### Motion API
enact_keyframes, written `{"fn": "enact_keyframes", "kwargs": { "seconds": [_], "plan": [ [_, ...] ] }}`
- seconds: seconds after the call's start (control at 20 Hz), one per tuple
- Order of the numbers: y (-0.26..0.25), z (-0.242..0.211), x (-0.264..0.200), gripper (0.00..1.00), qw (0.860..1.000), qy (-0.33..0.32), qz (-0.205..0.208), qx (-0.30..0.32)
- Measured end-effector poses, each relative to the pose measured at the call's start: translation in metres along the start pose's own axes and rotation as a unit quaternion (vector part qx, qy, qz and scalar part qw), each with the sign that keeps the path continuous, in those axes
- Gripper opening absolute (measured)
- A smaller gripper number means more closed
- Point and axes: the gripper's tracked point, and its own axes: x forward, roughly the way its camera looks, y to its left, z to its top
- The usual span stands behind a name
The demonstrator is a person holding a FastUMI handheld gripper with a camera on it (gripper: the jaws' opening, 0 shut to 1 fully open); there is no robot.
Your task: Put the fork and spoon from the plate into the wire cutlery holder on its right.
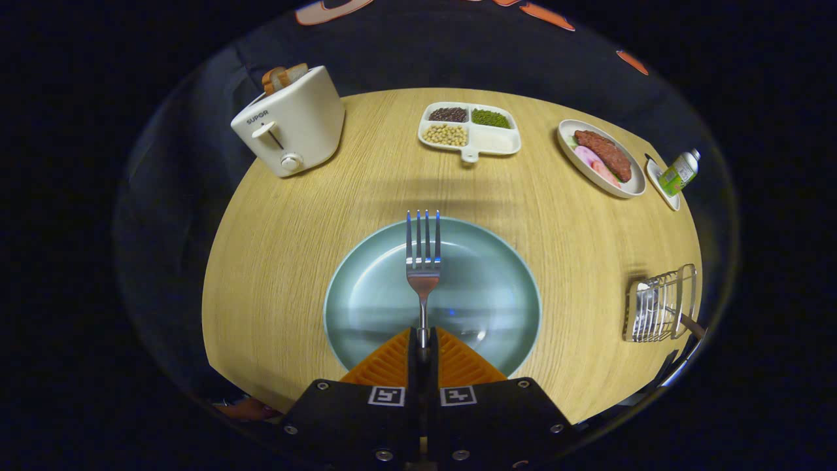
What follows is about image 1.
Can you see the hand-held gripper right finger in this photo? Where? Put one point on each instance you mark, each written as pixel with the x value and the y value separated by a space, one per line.
pixel 431 373

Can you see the toast bread slice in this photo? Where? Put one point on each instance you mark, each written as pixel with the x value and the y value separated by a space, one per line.
pixel 273 80
pixel 295 74

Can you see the reddish pink ham slice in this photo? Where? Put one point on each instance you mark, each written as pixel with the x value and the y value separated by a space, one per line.
pixel 605 174

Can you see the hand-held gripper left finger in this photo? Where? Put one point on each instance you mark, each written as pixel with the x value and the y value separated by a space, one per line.
pixel 414 373

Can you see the round beige food plate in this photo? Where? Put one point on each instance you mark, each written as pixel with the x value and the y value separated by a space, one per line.
pixel 631 186

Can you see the pile of dark beans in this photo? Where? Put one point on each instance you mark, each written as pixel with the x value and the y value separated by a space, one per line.
pixel 448 114

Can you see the light teal plate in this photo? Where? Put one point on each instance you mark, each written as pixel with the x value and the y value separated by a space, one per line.
pixel 484 294

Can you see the pile of green beans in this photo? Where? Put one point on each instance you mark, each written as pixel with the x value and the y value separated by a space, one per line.
pixel 490 118

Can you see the silver green drink bottle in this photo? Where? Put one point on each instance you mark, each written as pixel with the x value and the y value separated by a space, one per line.
pixel 677 175

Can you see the white square coaster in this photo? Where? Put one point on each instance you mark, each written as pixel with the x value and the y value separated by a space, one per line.
pixel 657 180

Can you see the pile of yellow soybeans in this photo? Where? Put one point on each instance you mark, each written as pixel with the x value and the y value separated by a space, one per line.
pixel 445 135

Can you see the pale pink ham slice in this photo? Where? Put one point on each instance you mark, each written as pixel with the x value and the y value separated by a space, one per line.
pixel 586 157

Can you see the white toaster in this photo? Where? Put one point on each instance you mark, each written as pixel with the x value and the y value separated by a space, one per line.
pixel 307 124

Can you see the white divided dish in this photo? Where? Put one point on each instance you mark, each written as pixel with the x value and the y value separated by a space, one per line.
pixel 494 140

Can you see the brown meat steak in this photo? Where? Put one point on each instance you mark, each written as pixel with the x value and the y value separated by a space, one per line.
pixel 605 154

